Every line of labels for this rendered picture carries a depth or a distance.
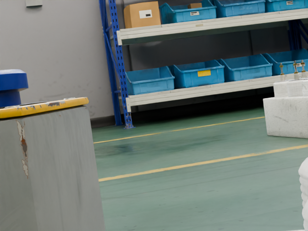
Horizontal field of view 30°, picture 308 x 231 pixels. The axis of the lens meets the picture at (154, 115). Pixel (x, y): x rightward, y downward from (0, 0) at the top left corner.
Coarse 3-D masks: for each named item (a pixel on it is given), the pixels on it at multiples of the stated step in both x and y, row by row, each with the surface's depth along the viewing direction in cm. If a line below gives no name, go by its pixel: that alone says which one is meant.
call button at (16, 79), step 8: (0, 72) 23; (8, 72) 23; (16, 72) 23; (24, 72) 24; (0, 80) 23; (8, 80) 23; (16, 80) 23; (24, 80) 24; (0, 88) 23; (8, 88) 23; (16, 88) 23; (24, 88) 24; (0, 96) 23; (8, 96) 23; (16, 96) 24; (0, 104) 23; (8, 104) 23; (16, 104) 24
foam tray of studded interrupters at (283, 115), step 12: (300, 96) 254; (264, 108) 277; (276, 108) 266; (288, 108) 257; (300, 108) 248; (276, 120) 268; (288, 120) 258; (300, 120) 249; (276, 132) 270; (288, 132) 260; (300, 132) 251
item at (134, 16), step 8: (128, 8) 468; (136, 8) 465; (144, 8) 466; (152, 8) 467; (128, 16) 472; (136, 16) 465; (144, 16) 466; (152, 16) 468; (128, 24) 477; (136, 24) 465; (144, 24) 466; (152, 24) 468; (160, 24) 469
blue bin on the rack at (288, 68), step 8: (264, 56) 517; (272, 56) 540; (280, 56) 541; (288, 56) 543; (296, 56) 534; (304, 56) 519; (288, 64) 492; (304, 64) 495; (272, 72) 508; (280, 72) 492; (288, 72) 493
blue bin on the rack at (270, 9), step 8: (272, 0) 487; (280, 0) 488; (288, 0) 490; (296, 0) 492; (304, 0) 493; (272, 8) 491; (280, 8) 489; (288, 8) 491; (296, 8) 493; (304, 8) 495
